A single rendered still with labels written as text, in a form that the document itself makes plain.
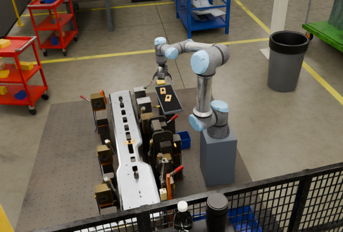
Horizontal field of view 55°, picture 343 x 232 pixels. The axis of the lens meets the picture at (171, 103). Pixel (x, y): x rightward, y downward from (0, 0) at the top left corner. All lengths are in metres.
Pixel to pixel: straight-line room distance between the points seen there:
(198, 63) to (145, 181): 0.79
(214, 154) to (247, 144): 1.66
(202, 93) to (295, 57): 2.82
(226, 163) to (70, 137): 1.39
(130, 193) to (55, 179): 0.82
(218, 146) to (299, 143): 1.94
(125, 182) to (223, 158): 0.66
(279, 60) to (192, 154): 2.34
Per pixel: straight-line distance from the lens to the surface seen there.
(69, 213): 2.40
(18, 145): 4.30
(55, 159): 2.82
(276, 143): 3.93
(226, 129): 2.17
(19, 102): 4.72
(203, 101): 1.91
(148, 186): 2.02
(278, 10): 5.54
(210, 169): 2.29
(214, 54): 1.77
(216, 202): 1.15
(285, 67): 4.61
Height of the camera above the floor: 2.49
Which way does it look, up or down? 34 degrees down
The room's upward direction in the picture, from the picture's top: 3 degrees counter-clockwise
